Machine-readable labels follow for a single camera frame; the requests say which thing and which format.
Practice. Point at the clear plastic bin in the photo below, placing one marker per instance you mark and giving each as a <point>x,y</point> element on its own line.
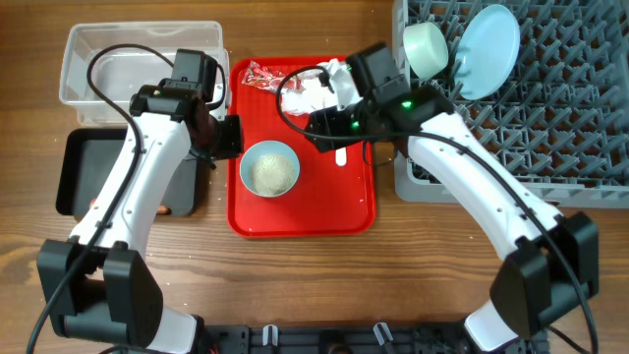
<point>120,73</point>

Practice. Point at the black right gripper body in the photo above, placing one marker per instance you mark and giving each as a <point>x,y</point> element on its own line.
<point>353,118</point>

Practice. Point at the grey dishwasher rack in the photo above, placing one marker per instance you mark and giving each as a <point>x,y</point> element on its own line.
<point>559,123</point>

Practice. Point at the black plastic tray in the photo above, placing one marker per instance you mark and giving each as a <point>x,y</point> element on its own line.
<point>90,154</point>

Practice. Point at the orange carrot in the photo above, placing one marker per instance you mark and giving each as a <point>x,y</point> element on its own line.
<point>162,210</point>

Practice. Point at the white plastic spoon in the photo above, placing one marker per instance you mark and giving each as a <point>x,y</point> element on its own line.
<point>341,157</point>

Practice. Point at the green bowl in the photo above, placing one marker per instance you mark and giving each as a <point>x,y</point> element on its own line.
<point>426,49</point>

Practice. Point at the light blue plate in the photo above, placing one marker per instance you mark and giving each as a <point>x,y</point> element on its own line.
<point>487,51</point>

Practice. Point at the red serving tray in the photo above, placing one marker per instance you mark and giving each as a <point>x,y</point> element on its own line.
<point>327,200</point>

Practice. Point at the white napkin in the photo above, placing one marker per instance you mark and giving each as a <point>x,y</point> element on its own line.
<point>313,96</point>

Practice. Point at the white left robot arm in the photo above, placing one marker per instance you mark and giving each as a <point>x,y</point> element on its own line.
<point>96,284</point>

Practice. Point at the light blue rice bowl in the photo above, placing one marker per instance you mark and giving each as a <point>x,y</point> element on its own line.
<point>269,169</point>

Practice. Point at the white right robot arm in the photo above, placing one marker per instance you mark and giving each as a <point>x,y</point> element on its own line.
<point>550,262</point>

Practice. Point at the red snack wrapper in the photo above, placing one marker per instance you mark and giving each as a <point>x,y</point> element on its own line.
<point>265,78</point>

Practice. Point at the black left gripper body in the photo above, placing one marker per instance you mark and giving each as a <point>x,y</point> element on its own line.
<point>225,141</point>

